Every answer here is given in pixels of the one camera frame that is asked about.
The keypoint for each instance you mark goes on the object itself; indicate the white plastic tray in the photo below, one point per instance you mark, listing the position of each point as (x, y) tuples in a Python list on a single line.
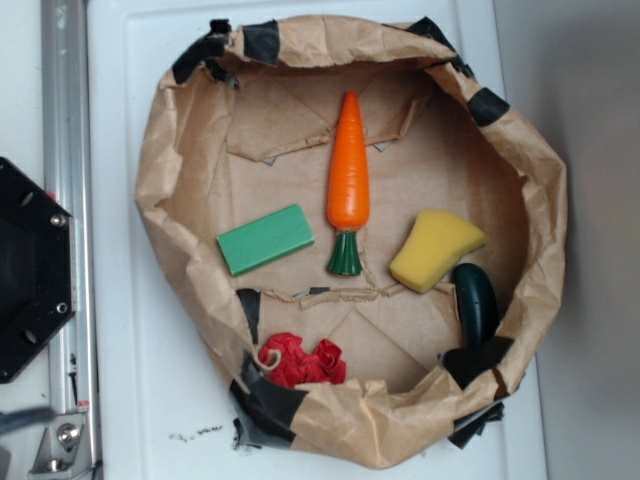
[(165, 413)]

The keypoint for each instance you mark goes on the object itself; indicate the aluminium frame rail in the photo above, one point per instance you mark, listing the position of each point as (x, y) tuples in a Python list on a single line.
[(71, 443)]

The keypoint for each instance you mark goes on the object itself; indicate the yellow sponge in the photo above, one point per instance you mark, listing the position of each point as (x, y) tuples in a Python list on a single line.
[(436, 243)]

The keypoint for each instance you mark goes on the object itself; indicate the brown paper bag tray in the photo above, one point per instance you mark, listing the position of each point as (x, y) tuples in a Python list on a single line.
[(244, 124)]

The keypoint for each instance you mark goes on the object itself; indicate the orange toy carrot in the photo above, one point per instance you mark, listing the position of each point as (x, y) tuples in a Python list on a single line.
[(348, 192)]

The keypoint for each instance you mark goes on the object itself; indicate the dark green toy cucumber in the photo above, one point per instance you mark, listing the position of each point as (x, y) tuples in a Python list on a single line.
[(476, 304)]

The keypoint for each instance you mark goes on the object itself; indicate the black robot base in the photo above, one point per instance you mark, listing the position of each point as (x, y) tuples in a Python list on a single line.
[(36, 277)]

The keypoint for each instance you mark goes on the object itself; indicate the green rectangular block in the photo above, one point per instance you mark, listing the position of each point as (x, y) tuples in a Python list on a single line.
[(265, 240)]

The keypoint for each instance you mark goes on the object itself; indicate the crumpled red paper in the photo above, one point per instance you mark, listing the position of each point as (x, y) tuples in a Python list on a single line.
[(289, 365)]

